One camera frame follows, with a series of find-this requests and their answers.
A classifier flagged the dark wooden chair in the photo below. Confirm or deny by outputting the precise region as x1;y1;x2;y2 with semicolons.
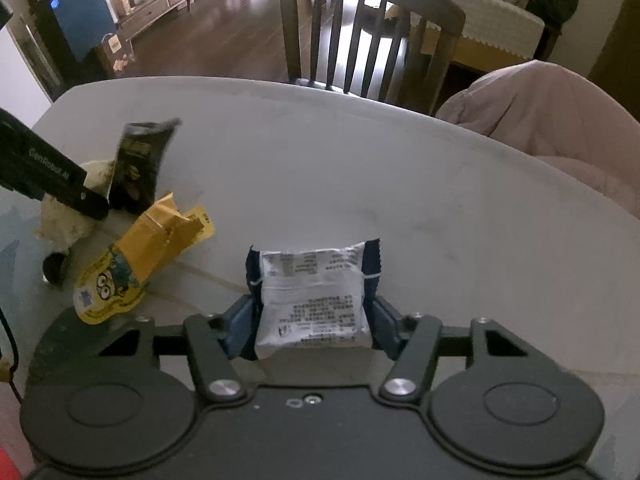
277;0;467;116

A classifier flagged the yellow cartoon snack packet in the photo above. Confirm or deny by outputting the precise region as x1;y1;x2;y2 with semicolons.
72;191;217;325

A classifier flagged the black round object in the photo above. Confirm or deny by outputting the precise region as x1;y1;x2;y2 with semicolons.
42;252;68;288

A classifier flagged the white cabinet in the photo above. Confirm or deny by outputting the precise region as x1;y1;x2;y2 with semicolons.
0;25;56;131

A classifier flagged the black cabinet with blue front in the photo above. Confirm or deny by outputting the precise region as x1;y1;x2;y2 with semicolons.
20;0;118;101

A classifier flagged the pink cloth covered chair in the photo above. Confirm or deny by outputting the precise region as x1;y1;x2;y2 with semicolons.
435;59;640;211

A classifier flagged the sofa with white cover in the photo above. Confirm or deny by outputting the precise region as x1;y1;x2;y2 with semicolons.
400;0;581;68

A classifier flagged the white and navy snack packet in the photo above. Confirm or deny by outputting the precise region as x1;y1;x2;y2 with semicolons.
245;239;382;361

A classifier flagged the black snack packet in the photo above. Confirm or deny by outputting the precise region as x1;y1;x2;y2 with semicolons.
107;117;182;216

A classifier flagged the black cable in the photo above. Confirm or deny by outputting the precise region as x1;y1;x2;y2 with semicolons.
0;305;23;403

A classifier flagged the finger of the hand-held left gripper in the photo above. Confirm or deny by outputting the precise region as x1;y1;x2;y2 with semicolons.
80;187;109;220

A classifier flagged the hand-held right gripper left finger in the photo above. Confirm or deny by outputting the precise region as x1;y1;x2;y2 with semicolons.
95;296;258;405

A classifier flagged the cream lump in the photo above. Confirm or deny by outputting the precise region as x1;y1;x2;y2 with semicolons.
34;159;117;251

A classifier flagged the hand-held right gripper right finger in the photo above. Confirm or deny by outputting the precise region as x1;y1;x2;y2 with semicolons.
371;294;538;405

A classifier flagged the brown paper bag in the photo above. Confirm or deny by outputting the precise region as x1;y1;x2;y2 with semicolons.
92;32;136;78

